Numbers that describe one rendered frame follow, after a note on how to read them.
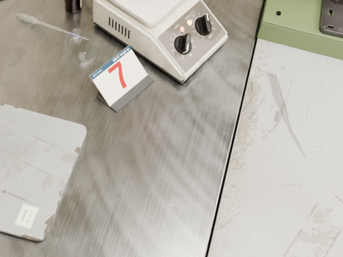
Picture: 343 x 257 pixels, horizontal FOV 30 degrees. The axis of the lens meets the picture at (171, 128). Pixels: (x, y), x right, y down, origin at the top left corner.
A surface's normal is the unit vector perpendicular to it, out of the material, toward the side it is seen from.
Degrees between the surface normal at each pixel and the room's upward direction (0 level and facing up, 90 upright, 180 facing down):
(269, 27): 90
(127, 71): 40
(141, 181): 0
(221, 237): 0
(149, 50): 90
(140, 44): 90
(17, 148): 0
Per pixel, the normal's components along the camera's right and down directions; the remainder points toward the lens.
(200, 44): 0.48, -0.19
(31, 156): 0.11, -0.55
